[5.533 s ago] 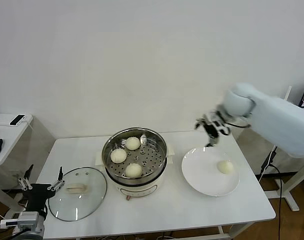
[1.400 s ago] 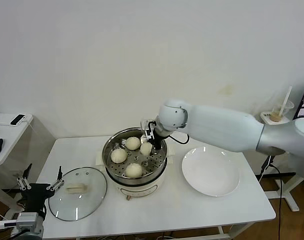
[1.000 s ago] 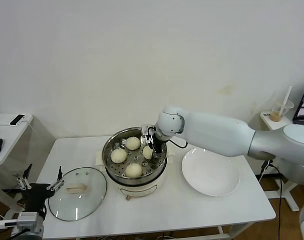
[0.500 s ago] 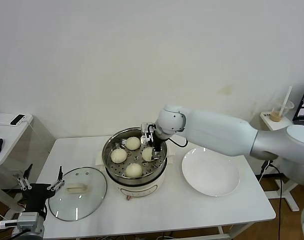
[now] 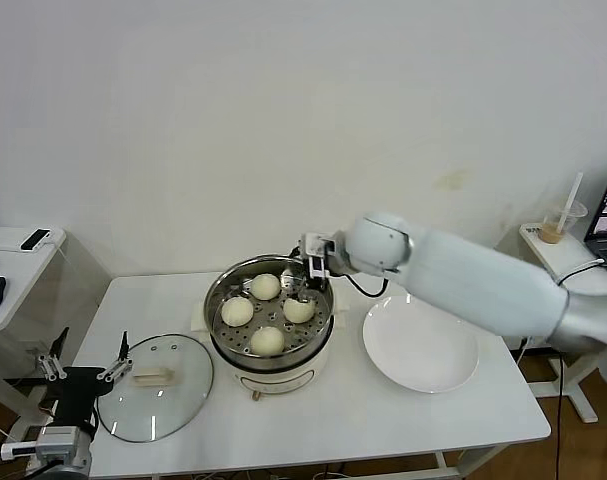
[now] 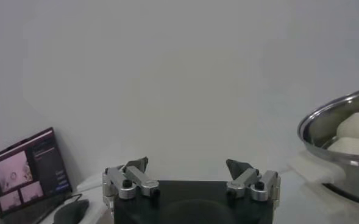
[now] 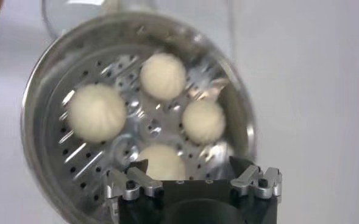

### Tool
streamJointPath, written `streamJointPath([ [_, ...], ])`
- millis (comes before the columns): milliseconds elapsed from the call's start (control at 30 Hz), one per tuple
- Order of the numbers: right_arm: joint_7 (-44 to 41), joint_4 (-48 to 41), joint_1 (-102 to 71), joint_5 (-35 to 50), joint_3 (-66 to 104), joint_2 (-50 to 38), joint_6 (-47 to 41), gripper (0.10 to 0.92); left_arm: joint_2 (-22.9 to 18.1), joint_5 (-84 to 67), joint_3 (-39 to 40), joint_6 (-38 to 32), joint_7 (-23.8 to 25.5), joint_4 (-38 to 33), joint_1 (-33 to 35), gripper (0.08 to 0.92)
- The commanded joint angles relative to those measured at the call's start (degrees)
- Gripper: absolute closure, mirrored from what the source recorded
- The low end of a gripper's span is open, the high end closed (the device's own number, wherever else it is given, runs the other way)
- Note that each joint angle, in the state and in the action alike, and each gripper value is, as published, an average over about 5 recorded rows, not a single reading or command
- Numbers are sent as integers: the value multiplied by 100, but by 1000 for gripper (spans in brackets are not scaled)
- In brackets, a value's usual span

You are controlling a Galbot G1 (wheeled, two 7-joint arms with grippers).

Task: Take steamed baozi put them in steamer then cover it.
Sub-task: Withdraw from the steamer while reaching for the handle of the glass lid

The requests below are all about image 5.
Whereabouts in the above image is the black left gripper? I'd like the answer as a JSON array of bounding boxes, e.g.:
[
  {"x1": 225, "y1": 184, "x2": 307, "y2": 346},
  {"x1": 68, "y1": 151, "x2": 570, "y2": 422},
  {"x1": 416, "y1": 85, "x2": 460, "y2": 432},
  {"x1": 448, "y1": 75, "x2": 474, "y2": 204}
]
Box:
[{"x1": 35, "y1": 327, "x2": 134, "y2": 426}]

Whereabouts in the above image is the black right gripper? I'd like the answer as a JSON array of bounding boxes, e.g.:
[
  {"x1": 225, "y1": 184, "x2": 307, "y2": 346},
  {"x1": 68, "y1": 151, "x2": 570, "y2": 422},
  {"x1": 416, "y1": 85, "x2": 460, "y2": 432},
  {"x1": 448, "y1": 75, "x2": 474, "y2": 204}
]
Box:
[{"x1": 288, "y1": 253, "x2": 330, "y2": 304}]

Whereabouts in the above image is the white steamed baozi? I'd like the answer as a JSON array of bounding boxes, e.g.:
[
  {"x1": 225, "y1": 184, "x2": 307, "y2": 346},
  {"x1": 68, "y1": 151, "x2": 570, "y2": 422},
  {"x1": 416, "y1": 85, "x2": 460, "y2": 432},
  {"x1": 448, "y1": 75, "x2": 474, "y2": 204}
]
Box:
[
  {"x1": 250, "y1": 326, "x2": 286, "y2": 357},
  {"x1": 221, "y1": 296, "x2": 255, "y2": 327},
  {"x1": 251, "y1": 273, "x2": 282, "y2": 301},
  {"x1": 282, "y1": 294, "x2": 317, "y2": 324}
]

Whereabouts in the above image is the round glass lid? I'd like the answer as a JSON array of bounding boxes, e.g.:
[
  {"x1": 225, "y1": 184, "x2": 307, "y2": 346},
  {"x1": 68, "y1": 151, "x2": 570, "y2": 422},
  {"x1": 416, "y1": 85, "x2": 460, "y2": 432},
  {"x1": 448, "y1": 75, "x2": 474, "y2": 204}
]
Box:
[{"x1": 96, "y1": 333, "x2": 215, "y2": 444}]

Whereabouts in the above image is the perforated stainless steamer basket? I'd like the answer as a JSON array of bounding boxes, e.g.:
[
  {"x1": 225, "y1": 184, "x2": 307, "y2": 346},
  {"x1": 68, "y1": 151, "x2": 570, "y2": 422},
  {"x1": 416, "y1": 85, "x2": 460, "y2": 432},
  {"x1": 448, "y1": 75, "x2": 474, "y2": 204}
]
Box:
[{"x1": 203, "y1": 255, "x2": 335, "y2": 369}]

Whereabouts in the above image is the white electric cooker base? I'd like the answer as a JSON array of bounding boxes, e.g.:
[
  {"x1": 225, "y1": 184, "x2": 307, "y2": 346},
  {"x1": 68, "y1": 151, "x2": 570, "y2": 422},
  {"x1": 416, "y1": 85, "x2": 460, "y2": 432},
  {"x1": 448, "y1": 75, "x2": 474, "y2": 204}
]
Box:
[{"x1": 189, "y1": 283, "x2": 351, "y2": 402}]

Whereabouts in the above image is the white side table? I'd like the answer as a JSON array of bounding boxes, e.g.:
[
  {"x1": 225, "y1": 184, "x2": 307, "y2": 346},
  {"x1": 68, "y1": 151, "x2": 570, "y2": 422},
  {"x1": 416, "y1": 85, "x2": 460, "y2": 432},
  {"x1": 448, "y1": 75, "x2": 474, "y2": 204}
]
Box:
[
  {"x1": 0, "y1": 227, "x2": 109, "y2": 460},
  {"x1": 518, "y1": 222, "x2": 607, "y2": 426}
]

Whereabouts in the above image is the white round plate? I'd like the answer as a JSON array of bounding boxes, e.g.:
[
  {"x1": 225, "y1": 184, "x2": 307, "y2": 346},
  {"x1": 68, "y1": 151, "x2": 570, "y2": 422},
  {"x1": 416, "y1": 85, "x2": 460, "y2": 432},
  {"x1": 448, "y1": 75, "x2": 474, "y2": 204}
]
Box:
[{"x1": 361, "y1": 292, "x2": 480, "y2": 395}]

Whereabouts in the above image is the black and white phone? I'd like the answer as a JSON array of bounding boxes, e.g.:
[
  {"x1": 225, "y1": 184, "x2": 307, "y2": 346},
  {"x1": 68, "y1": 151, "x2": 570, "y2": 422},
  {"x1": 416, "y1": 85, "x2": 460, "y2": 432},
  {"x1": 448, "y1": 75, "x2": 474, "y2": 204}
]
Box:
[{"x1": 20, "y1": 229, "x2": 53, "y2": 253}]

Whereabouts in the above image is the clear plastic drink cup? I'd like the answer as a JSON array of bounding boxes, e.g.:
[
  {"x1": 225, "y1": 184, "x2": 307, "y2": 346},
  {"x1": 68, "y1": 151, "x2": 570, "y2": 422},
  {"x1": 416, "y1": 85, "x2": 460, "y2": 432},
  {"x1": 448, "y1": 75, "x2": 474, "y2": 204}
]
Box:
[{"x1": 541, "y1": 199, "x2": 588, "y2": 246}]

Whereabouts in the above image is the white drinking straw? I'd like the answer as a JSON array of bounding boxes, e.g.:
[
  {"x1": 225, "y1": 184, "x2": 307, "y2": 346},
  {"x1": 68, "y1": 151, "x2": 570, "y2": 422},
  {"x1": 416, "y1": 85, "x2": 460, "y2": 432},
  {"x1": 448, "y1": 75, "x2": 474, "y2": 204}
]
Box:
[{"x1": 555, "y1": 172, "x2": 584, "y2": 236}]

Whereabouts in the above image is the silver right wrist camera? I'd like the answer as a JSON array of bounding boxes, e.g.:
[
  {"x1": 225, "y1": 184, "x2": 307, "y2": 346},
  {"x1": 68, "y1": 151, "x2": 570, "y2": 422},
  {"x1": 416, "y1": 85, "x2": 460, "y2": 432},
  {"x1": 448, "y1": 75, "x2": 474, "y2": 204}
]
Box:
[{"x1": 301, "y1": 232, "x2": 335, "y2": 259}]

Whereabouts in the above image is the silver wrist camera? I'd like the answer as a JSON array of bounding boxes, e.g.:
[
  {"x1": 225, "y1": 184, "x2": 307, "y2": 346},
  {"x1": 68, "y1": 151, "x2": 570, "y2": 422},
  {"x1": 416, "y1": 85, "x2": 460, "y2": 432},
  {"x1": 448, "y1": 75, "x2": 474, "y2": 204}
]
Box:
[
  {"x1": 0, "y1": 424, "x2": 79, "y2": 461},
  {"x1": 301, "y1": 232, "x2": 335, "y2": 259}
]

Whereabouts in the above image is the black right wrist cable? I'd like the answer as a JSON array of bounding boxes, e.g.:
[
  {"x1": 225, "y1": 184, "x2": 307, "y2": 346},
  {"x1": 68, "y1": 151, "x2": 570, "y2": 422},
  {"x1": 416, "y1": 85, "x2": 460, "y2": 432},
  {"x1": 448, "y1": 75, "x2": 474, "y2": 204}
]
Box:
[{"x1": 340, "y1": 272, "x2": 390, "y2": 297}]

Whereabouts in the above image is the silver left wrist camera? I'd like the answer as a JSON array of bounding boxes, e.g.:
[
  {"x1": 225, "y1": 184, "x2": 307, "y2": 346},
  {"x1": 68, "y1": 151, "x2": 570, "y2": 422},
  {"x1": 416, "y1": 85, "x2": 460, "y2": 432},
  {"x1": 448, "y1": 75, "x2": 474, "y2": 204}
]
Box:
[{"x1": 0, "y1": 424, "x2": 79, "y2": 461}]

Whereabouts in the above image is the hanging black cable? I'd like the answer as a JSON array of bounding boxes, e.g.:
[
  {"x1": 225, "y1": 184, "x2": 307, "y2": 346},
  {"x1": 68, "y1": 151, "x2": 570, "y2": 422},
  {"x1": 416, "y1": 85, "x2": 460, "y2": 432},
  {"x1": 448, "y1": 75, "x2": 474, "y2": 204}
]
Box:
[{"x1": 552, "y1": 349, "x2": 569, "y2": 480}]

